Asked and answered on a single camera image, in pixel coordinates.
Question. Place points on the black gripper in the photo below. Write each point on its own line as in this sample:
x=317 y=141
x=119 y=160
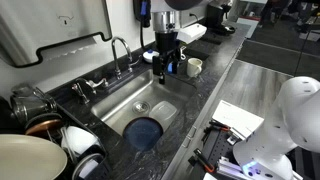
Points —
x=166 y=43

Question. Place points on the plain white cup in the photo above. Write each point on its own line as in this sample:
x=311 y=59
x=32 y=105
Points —
x=194 y=67

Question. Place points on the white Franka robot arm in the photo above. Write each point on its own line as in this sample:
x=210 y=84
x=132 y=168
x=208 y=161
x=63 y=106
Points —
x=293 y=116

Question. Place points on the stainless steel sink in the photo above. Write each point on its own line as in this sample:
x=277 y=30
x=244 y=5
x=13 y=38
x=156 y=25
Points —
x=150 y=90

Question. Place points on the blue sponge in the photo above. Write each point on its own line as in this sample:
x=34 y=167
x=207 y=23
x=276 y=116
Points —
x=170 y=68

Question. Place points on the white shallow dish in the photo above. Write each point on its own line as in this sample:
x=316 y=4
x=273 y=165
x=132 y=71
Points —
x=150 y=56

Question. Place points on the clear plastic food container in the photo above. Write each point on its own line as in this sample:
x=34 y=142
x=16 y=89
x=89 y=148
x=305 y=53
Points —
x=163 y=114

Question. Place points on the round steel drain strainer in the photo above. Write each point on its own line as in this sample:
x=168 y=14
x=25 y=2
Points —
x=141 y=107

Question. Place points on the chrome gooseneck faucet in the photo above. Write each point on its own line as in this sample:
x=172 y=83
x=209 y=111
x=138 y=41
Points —
x=116 y=56

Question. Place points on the black coffee machine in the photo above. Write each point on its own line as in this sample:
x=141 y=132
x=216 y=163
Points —
x=216 y=18

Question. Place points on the dark blue round plate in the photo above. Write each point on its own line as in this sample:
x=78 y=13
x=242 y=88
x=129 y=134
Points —
x=142 y=134

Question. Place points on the red black hand tool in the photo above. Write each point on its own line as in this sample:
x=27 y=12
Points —
x=218 y=126
x=204 y=160

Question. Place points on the white paper sheet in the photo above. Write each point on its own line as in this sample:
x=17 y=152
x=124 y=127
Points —
x=237 y=118

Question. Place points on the chrome side sprayer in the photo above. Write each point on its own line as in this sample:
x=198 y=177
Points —
x=80 y=90

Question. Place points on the black perforated board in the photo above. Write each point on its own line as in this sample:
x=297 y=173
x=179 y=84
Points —
x=216 y=146

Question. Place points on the white bowl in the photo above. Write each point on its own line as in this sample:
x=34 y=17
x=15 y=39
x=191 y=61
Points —
x=80 y=140

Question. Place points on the black dish rack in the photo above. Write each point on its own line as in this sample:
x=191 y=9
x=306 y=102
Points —
x=100 y=163

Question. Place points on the steel paper towel dispenser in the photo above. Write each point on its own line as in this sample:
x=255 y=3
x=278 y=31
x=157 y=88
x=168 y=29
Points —
x=50 y=26

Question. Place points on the glass lid with rim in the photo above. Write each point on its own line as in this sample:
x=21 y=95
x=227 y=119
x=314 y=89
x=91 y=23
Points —
x=88 y=166

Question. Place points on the copper rimmed pan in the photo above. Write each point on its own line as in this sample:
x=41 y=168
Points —
x=43 y=125

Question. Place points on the stainless steel pot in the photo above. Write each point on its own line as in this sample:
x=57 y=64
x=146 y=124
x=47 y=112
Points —
x=31 y=103

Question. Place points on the cream round plate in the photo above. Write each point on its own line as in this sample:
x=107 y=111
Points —
x=30 y=158

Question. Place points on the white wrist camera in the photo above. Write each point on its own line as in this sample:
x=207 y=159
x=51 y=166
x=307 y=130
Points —
x=191 y=33

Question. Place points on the black wall soap dispenser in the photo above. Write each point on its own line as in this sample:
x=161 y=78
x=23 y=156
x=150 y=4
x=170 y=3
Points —
x=140 y=13

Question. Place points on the aluminium profile frame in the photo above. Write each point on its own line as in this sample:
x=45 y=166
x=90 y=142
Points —
x=230 y=170

